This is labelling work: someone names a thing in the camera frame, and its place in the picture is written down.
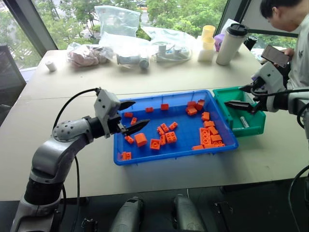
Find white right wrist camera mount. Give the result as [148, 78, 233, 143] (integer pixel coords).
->
[253, 61, 286, 98]

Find black metal bracket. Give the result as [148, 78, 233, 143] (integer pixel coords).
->
[80, 217, 99, 232]
[213, 201, 234, 232]

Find person's hand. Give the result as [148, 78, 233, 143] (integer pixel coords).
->
[273, 47, 295, 68]

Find long orange toy brick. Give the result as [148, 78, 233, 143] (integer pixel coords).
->
[199, 127, 211, 146]
[203, 141, 226, 149]

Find orange four-stud toy brick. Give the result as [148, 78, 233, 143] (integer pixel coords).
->
[165, 131, 178, 145]

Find plastic bag with pipe fittings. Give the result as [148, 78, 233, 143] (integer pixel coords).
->
[115, 38, 152, 71]

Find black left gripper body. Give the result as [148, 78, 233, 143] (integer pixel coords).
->
[107, 113, 126, 135]

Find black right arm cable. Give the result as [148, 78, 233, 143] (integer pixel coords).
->
[250, 86, 309, 218]

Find blue plastic bin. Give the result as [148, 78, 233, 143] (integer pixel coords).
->
[112, 89, 240, 167]

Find white square block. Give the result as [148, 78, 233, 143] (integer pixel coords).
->
[197, 48, 214, 63]

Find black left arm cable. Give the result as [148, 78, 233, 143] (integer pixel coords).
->
[52, 87, 101, 232]

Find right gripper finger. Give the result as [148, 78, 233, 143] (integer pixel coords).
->
[239, 83, 256, 93]
[224, 100, 257, 114]

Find plastic bag with white parts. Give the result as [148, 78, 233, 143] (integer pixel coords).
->
[141, 26, 194, 63]

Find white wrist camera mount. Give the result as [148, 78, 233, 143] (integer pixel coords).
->
[253, 61, 286, 98]
[93, 88, 122, 139]

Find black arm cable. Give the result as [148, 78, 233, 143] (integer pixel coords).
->
[250, 86, 309, 218]
[52, 87, 101, 232]

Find white tumbler with black lid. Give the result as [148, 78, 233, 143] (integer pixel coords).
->
[215, 23, 249, 66]

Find small white cylinder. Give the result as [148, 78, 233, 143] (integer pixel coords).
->
[45, 60, 57, 72]

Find stacked yellow cups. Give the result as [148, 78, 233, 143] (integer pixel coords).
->
[201, 24, 216, 51]

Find dark rounded robot leg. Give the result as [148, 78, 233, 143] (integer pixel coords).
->
[108, 196, 146, 232]
[171, 194, 206, 232]

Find person in white shirt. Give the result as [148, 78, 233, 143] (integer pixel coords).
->
[259, 0, 309, 90]

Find black smartphone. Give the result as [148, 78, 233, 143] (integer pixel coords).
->
[260, 44, 291, 69]

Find large clear plastic bag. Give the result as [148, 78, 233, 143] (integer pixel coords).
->
[94, 5, 141, 48]

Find plastic bag with pink items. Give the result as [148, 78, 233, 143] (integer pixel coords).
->
[66, 42, 114, 69]

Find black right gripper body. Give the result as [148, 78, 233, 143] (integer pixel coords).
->
[250, 79, 268, 115]

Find green plastic bin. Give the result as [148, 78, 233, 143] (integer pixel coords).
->
[212, 86, 267, 138]

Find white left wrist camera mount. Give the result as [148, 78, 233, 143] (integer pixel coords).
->
[93, 88, 122, 139]

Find purple object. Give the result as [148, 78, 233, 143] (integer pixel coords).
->
[214, 33, 225, 53]

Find dark window frame post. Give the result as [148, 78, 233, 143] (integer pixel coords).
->
[215, 0, 300, 39]
[2, 0, 58, 53]

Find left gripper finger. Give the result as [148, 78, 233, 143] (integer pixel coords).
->
[121, 119, 151, 136]
[119, 101, 137, 112]

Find smooth rounded orange block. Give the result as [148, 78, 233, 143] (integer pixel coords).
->
[134, 132, 148, 147]

